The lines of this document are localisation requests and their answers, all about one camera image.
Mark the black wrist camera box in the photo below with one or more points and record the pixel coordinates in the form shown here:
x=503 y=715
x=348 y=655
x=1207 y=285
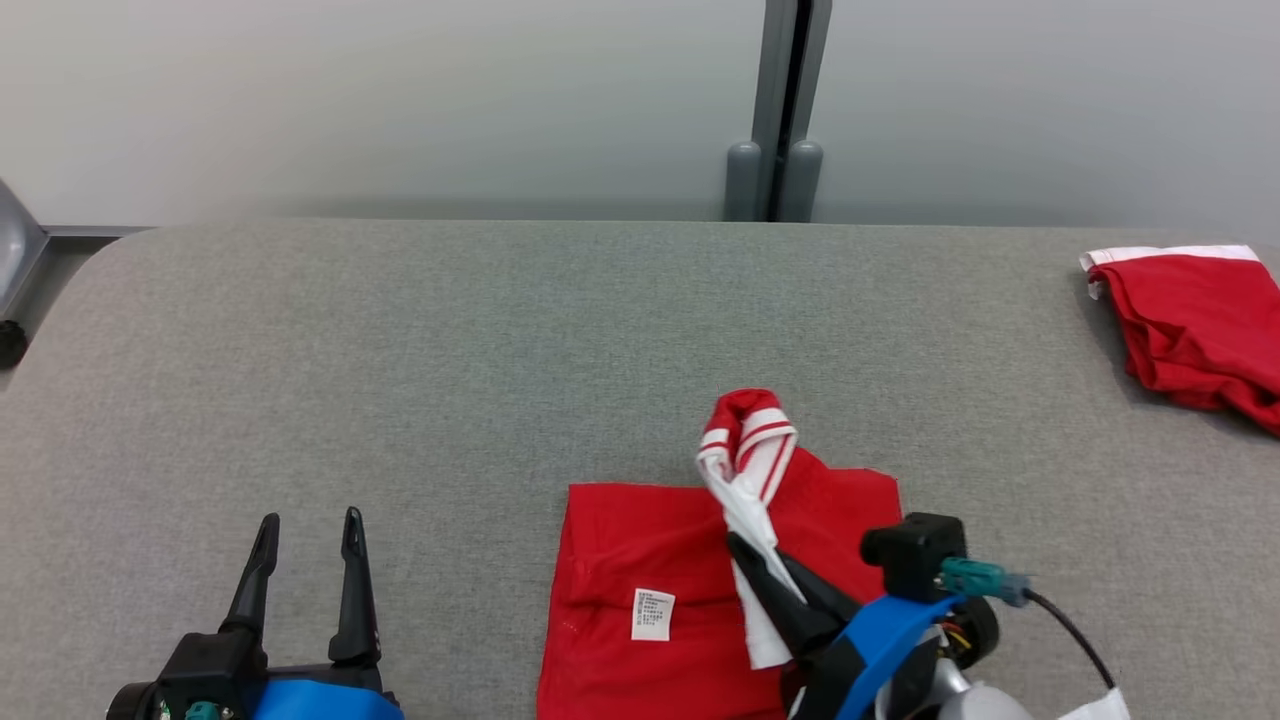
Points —
x=915 y=555
x=210 y=670

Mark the grey metal stand leg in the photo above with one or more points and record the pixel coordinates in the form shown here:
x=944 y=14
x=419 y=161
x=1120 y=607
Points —
x=18 y=250

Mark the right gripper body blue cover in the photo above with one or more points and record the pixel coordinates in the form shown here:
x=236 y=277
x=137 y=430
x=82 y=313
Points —
x=880 y=640

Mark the red shorts white stripe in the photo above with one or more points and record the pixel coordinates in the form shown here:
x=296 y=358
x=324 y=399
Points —
x=1200 y=320

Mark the red basketball jersey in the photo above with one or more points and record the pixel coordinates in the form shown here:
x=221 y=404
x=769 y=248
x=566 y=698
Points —
x=620 y=540

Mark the grey cylindrical post bumper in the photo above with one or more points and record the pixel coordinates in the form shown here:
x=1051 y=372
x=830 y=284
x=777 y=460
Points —
x=802 y=185
x=744 y=185

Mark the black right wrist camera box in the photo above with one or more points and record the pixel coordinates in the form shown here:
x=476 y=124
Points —
x=915 y=555

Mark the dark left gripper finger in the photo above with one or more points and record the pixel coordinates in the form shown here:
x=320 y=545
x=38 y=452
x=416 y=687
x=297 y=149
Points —
x=255 y=590
x=355 y=600

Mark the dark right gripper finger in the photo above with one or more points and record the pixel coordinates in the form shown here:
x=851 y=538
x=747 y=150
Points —
x=825 y=595
x=790 y=610

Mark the white paper label tag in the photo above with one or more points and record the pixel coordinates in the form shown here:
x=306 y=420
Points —
x=1095 y=706

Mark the grey floor rail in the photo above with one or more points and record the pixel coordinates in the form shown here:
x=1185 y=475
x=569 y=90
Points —
x=100 y=231

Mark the grey partition frame post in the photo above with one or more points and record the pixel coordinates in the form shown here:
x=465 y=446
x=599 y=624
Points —
x=775 y=70

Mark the black caster wheel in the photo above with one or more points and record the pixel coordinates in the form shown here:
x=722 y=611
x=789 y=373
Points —
x=10 y=343

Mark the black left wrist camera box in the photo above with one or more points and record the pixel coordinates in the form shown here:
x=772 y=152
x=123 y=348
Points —
x=210 y=670

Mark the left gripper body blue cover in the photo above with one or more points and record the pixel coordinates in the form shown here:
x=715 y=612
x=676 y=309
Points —
x=330 y=700

